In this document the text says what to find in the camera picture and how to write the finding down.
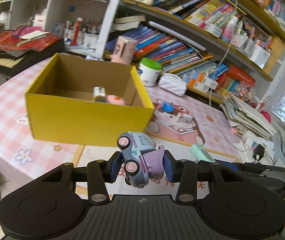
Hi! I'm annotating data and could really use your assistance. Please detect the mint green toy case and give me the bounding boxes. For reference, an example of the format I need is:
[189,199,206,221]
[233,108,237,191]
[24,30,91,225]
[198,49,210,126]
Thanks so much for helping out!
[190,144,215,163]

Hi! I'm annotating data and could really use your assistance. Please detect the blue purple toy car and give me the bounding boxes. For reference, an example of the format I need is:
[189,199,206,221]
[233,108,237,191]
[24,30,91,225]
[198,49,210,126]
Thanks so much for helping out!
[117,131,165,189]

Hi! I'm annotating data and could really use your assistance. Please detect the pink cartoon desk mat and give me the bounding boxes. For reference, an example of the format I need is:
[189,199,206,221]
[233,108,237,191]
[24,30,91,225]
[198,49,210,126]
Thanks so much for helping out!
[78,85,241,198]

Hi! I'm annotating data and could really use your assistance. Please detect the white power strip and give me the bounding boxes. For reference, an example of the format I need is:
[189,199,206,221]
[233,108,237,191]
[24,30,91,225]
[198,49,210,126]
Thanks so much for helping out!
[241,131,274,153]

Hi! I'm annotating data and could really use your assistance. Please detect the stack of papers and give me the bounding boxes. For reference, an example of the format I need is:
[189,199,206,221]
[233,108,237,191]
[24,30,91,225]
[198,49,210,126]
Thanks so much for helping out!
[220,94,276,140]

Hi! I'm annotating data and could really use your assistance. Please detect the pink plush toy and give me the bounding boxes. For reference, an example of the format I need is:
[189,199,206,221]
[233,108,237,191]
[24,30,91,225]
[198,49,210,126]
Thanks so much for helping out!
[106,95,126,106]

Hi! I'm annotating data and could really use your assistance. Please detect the yellow cardboard box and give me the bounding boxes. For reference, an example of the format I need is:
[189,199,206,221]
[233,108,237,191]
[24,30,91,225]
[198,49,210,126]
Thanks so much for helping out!
[25,54,155,147]

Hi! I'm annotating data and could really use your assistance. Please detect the white charger plug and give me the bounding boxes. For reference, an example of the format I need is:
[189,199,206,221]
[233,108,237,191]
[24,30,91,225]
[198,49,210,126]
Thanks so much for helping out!
[93,86,106,101]

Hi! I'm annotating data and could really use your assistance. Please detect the white quilted purse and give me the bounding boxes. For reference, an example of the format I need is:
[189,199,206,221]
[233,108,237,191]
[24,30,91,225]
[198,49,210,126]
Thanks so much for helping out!
[158,73,187,96]

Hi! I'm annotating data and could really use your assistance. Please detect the orange white medicine box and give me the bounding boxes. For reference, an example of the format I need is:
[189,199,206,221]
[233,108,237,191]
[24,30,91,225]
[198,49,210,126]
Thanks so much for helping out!
[182,70,218,93]

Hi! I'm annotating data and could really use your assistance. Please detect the white jar green lid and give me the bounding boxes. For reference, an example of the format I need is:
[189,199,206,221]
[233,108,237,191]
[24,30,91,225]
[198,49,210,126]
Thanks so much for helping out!
[137,57,162,87]

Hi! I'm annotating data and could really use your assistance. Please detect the pink cylindrical holder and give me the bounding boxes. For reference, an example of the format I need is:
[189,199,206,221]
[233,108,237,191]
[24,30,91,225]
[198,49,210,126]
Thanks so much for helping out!
[111,36,138,65]

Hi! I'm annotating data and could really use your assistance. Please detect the black electronic keyboard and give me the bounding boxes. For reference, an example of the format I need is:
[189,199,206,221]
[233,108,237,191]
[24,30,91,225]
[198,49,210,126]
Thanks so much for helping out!
[0,39,65,77]

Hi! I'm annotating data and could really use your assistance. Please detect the red paper stack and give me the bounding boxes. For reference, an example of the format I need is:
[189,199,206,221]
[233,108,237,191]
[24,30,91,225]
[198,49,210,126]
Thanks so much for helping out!
[0,31,61,56]

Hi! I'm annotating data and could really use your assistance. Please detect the white charging cable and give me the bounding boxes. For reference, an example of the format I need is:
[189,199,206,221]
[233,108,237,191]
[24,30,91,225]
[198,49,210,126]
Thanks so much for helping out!
[208,0,240,108]

